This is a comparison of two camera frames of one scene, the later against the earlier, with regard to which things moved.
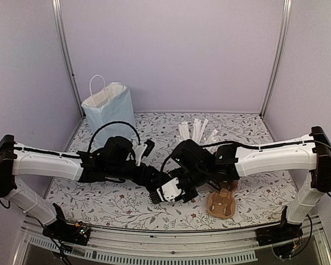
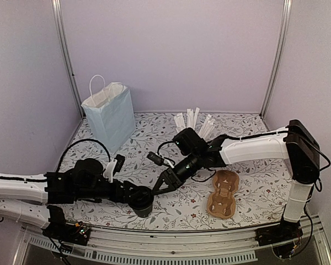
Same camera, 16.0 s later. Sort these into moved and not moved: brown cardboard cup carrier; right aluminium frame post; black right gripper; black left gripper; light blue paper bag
Moved: black left gripper; black right gripper
Not moved: brown cardboard cup carrier; right aluminium frame post; light blue paper bag
